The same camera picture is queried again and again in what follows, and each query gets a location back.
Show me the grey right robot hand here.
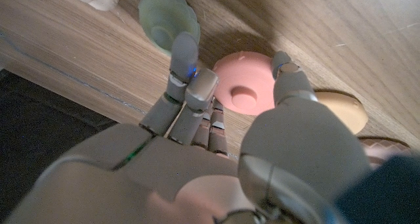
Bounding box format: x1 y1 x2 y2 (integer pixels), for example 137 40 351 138
3 32 371 224

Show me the coral red toy disk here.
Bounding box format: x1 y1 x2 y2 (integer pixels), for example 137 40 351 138
212 51 280 116

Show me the green toy disk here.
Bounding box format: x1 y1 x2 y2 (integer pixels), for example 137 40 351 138
137 0 201 57

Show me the large orange toy disk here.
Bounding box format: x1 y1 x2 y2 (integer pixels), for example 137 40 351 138
313 91 369 135

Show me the dusty pink toy disk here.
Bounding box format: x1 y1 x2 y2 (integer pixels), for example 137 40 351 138
357 137 413 169

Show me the grey tape outline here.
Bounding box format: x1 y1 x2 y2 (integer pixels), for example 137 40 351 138
0 30 148 116

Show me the black backdrop cloth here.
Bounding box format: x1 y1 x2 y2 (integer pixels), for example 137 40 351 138
0 69 119 215

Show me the blue wrist connector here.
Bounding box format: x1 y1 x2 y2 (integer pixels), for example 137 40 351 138
334 154 420 224

